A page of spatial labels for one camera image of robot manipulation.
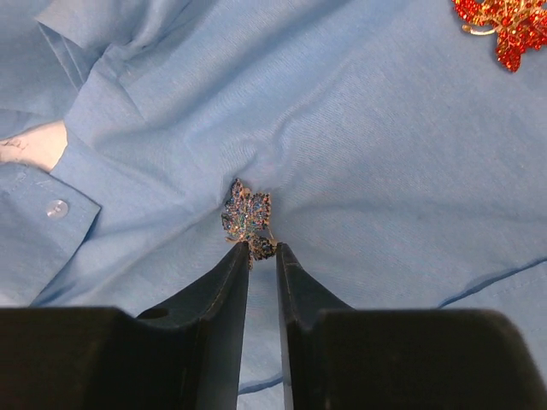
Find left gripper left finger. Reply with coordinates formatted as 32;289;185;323
1;243;249;409

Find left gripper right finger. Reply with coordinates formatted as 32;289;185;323
276;243;546;409

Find blue leaf brooch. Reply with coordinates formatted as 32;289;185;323
221;179;278;271

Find blue shirt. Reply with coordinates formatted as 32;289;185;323
0;0;547;410

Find red leaf brooch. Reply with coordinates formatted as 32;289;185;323
452;0;546;73

